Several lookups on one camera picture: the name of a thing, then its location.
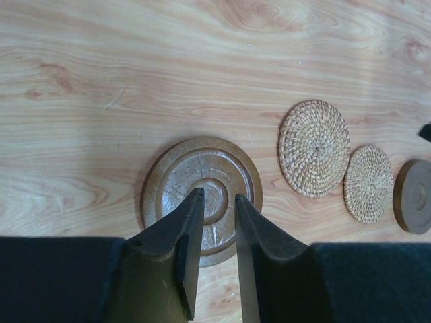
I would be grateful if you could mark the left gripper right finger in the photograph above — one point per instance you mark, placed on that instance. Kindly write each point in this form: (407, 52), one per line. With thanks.
(279, 275)

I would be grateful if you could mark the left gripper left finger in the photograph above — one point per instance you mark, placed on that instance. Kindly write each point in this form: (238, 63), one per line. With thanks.
(155, 276)

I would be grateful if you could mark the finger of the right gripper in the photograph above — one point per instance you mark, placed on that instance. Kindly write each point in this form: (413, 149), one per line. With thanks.
(425, 132)

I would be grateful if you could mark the brown wooden coaster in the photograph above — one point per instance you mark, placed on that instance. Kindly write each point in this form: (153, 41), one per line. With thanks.
(218, 166)
(411, 197)

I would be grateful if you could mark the small woven rattan coaster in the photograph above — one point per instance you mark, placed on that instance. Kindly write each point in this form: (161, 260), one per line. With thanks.
(368, 184)

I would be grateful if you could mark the large woven rattan coaster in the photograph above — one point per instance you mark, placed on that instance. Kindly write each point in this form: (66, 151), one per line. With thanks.
(313, 148)

